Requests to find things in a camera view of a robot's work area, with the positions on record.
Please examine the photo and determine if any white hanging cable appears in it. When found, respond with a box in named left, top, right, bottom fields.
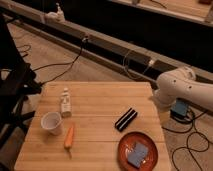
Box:
left=122, top=50, right=156, bottom=81

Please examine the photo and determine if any long metal rail ledge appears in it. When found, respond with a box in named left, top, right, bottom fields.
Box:
left=0, top=0, right=213, bottom=84

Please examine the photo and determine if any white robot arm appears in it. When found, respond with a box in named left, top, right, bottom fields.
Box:
left=153, top=67, right=213, bottom=112

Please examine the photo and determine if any orange carrot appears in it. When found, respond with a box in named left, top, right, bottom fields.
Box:
left=64, top=126, right=74, bottom=149

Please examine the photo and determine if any black floor cable left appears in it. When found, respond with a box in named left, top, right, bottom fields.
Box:
left=16, top=35, right=90, bottom=84

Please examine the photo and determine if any red orange plate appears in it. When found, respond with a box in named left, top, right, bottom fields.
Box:
left=117, top=132, right=158, bottom=171

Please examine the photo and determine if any black floor cable right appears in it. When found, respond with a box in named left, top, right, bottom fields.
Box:
left=162, top=108, right=213, bottom=171

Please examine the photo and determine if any black tripod stand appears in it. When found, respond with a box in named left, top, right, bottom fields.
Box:
left=0, top=13, right=41, bottom=149

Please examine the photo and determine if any black floor cable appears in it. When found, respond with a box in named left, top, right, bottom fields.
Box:
left=16, top=35, right=90, bottom=84
left=162, top=108, right=213, bottom=171

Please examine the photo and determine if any white ceramic cup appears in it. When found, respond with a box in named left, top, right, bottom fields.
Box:
left=41, top=112, right=63, bottom=136

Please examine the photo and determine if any white object on ledge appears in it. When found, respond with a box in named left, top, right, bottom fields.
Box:
left=45, top=3, right=65, bottom=22

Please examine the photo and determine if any blue power adapter box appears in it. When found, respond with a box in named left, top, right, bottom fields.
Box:
left=171, top=99, right=188, bottom=118

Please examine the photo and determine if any blue sponge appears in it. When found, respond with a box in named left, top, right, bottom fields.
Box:
left=127, top=142, right=148, bottom=168

